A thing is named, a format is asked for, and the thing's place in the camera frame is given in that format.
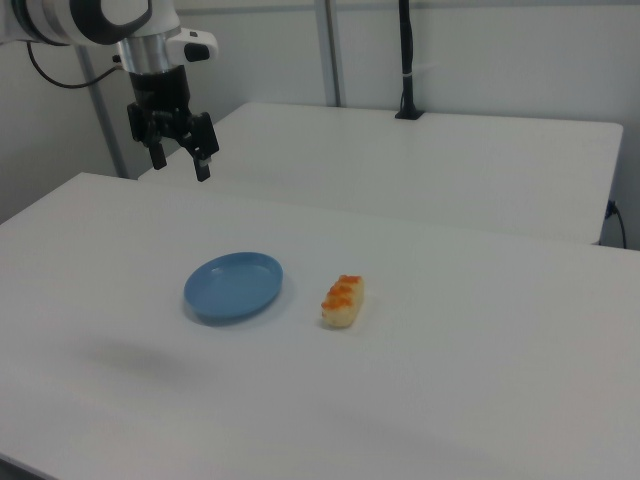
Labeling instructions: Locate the blue oval plate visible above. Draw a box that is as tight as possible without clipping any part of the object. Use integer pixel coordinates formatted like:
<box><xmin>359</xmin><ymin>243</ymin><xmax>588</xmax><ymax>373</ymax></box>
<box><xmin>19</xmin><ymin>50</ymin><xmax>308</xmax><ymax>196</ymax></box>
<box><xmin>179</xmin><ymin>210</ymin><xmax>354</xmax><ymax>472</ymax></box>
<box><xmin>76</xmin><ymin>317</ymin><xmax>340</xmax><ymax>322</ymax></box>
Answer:
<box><xmin>183</xmin><ymin>251</ymin><xmax>285</xmax><ymax>328</ymax></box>

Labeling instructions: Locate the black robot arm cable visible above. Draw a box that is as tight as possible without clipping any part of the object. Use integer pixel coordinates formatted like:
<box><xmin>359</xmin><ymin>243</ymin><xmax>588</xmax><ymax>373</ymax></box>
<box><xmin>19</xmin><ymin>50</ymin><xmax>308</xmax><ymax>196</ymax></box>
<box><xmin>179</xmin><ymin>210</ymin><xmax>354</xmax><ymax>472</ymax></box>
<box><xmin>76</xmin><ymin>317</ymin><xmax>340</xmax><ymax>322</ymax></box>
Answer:
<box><xmin>26</xmin><ymin>41</ymin><xmax>124</xmax><ymax>90</ymax></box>

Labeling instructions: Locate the white side table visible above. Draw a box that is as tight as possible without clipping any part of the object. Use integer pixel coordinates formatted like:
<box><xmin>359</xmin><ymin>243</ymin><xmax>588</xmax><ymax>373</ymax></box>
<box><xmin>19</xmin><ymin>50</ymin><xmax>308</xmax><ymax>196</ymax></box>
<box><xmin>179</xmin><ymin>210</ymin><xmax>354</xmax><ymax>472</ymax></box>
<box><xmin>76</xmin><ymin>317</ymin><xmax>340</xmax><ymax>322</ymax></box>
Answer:
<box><xmin>137</xmin><ymin>101</ymin><xmax>624</xmax><ymax>247</ymax></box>

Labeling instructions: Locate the black wall power cable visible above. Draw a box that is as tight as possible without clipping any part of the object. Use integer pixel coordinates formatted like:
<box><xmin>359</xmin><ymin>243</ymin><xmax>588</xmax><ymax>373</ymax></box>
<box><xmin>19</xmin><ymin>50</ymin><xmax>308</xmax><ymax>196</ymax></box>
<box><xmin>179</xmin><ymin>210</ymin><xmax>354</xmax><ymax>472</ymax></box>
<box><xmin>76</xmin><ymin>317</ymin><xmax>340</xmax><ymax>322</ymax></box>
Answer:
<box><xmin>605</xmin><ymin>199</ymin><xmax>629</xmax><ymax>249</ymax></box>

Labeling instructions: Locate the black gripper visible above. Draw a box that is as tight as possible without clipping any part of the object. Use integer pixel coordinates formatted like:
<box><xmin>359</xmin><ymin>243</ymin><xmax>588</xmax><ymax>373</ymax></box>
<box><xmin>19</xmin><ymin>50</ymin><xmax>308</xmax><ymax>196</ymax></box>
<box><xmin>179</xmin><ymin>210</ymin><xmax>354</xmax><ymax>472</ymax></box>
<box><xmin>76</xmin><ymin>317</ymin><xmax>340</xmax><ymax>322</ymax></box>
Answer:
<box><xmin>125</xmin><ymin>65</ymin><xmax>221</xmax><ymax>183</ymax></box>

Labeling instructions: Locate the bread with orange topping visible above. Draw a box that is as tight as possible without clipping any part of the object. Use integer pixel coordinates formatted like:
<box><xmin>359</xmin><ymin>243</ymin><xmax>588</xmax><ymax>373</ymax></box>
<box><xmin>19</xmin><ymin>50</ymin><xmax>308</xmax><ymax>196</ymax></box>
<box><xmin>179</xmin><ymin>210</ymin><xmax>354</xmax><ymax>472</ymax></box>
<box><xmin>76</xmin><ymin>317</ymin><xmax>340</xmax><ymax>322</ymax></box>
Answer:
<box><xmin>319</xmin><ymin>273</ymin><xmax>367</xmax><ymax>331</ymax></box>

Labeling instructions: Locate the black camera stand pole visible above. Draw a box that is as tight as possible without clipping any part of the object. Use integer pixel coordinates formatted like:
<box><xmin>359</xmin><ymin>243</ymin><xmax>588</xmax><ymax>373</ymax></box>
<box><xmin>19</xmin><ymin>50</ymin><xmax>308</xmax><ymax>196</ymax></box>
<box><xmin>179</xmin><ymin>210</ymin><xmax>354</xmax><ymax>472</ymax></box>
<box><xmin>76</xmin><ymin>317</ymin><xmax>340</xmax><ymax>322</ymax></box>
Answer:
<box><xmin>394</xmin><ymin>0</ymin><xmax>426</xmax><ymax>121</ymax></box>

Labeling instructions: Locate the grey metal frame post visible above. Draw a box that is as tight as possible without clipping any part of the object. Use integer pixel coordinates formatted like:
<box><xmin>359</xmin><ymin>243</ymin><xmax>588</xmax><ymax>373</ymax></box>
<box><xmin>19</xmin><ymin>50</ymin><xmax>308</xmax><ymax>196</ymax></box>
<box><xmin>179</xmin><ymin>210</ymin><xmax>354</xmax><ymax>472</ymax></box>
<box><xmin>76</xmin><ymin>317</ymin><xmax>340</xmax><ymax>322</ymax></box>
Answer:
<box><xmin>74</xmin><ymin>45</ymin><xmax>130</xmax><ymax>180</ymax></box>
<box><xmin>314</xmin><ymin>0</ymin><xmax>347</xmax><ymax>108</ymax></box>

